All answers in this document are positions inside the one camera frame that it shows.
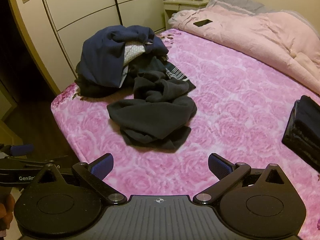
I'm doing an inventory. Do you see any pale pink comforter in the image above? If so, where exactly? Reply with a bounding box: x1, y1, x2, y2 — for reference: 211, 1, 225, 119
167, 6, 320, 94

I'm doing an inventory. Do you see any pink floral blanket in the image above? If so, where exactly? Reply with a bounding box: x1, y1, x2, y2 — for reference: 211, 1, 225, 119
51, 27, 320, 240

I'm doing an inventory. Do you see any black smartphone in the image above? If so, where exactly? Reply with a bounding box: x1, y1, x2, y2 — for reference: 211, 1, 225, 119
193, 19, 213, 28

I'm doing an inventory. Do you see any cream sliding-door wardrobe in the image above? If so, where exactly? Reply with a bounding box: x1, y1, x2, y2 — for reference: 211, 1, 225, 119
6, 0, 167, 96

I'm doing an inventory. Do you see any stack of dark clothes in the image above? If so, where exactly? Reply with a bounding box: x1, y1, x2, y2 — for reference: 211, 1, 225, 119
282, 95, 320, 167

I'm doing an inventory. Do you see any dark striped garment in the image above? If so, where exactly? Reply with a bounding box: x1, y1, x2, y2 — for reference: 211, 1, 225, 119
150, 56, 197, 91

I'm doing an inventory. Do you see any grey striped pillow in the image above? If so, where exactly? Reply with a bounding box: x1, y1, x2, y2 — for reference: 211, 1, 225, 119
206, 0, 270, 14

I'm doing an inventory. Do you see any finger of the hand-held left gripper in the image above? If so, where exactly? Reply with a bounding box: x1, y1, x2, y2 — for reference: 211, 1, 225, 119
0, 144, 34, 157
0, 155, 69, 168

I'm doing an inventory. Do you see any white vanity table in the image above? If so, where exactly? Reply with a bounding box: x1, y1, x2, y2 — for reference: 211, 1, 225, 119
161, 0, 209, 31

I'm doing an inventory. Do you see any person's left hand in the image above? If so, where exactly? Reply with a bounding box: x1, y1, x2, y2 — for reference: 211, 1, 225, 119
0, 194, 16, 231

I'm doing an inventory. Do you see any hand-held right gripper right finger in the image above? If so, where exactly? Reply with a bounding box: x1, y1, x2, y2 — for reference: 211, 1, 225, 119
192, 153, 289, 205

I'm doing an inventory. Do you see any white patterned cloth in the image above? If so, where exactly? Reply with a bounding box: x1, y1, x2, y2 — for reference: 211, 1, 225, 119
122, 42, 146, 86

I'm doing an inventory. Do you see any dark grey fleece garment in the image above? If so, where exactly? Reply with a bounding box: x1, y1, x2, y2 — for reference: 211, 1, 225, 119
107, 76, 198, 151

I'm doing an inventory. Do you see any navy blue garment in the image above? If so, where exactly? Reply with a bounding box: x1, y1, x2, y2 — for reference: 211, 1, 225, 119
81, 25, 169, 88

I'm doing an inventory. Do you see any crumpled black garment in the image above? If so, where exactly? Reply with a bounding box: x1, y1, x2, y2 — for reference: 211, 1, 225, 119
74, 62, 137, 98

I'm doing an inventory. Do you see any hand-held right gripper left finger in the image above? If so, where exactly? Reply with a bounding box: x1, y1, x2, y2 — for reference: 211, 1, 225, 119
32, 153, 128, 205

